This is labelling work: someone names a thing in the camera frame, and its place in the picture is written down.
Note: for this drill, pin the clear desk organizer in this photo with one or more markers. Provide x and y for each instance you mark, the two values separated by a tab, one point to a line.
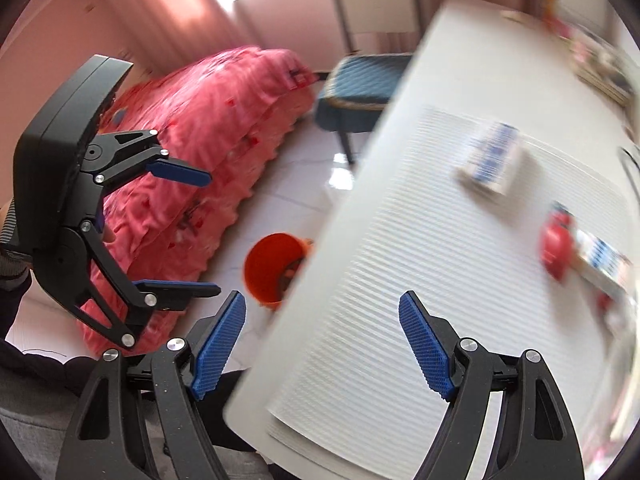
600	65

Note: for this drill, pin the orange curtain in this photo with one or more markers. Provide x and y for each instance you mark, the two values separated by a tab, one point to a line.
175	5

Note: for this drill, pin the orange waste bin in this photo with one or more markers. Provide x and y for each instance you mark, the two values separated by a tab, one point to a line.
270	265

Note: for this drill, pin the white backed chair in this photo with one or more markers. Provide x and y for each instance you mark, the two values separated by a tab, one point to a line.
375	5

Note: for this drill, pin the person's grey trousers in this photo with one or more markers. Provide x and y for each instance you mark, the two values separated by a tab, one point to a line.
30	425

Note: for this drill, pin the white ribbed mat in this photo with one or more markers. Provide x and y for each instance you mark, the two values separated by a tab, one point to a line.
400	240

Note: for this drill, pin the red toy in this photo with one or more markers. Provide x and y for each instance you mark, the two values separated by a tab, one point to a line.
556	247

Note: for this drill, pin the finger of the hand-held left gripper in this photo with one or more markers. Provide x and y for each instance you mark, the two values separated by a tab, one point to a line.
182	175
175	288

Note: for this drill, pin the white blue medicine box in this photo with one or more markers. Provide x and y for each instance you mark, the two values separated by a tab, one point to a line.
492	160

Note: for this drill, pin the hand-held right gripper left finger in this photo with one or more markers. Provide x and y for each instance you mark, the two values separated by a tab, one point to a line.
220	345

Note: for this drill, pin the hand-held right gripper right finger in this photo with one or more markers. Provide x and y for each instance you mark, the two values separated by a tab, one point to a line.
425	345

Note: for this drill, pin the blue quilted seat cushion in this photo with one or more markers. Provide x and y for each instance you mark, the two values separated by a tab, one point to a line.
365	85

